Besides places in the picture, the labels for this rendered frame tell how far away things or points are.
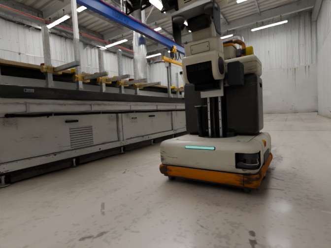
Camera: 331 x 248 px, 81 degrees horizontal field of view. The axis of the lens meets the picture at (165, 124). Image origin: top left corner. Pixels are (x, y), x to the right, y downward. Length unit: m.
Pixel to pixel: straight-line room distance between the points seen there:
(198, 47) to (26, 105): 1.21
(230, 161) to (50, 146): 1.49
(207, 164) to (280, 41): 11.45
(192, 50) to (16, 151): 1.49
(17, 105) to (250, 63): 1.56
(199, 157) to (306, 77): 11.03
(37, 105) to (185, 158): 1.12
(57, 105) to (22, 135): 0.35
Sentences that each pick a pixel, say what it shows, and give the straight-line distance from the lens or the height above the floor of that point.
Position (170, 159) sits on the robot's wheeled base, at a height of 0.16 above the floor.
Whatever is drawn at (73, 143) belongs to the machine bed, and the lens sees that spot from 2.08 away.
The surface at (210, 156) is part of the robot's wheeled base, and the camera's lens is 1.16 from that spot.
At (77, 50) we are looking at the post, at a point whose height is 1.03.
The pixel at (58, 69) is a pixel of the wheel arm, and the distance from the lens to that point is 1.69.
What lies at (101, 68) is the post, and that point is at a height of 0.92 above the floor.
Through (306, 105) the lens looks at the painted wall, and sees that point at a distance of 11.92.
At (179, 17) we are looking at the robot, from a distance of 1.30.
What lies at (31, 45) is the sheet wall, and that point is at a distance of 10.02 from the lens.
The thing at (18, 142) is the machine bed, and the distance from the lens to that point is 1.88.
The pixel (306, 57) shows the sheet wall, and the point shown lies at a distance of 12.18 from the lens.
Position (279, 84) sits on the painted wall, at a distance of 11.97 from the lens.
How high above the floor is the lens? 0.46
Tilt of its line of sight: 3 degrees down
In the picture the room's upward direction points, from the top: 3 degrees counter-clockwise
